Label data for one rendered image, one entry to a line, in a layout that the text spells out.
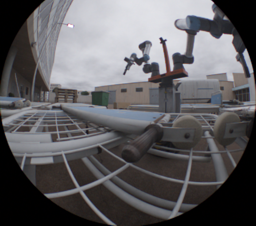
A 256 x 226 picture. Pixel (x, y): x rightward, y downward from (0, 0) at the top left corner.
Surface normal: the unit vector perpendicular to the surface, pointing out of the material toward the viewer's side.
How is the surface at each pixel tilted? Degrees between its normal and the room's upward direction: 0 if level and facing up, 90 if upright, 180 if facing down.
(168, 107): 90
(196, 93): 89
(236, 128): 87
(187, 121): 89
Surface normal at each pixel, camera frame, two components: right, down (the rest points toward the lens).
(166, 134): -0.56, -0.07
